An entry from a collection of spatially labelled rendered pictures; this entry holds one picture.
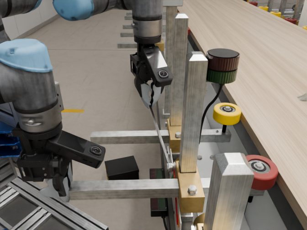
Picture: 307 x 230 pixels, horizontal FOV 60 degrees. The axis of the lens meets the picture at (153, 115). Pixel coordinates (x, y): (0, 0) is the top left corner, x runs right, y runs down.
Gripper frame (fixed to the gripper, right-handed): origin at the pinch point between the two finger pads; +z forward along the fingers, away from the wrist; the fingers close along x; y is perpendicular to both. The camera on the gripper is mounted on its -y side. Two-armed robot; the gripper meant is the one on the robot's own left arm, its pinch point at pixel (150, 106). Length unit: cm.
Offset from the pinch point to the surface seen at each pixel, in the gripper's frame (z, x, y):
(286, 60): 2, -72, 19
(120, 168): 80, -4, 64
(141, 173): 92, -19, 66
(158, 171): 21.8, -0.6, -5.0
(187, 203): 6.7, 3.9, -30.6
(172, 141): 9.4, -3.9, -6.8
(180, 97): -1.5, -9.0, -1.0
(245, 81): 1.9, -40.2, 7.4
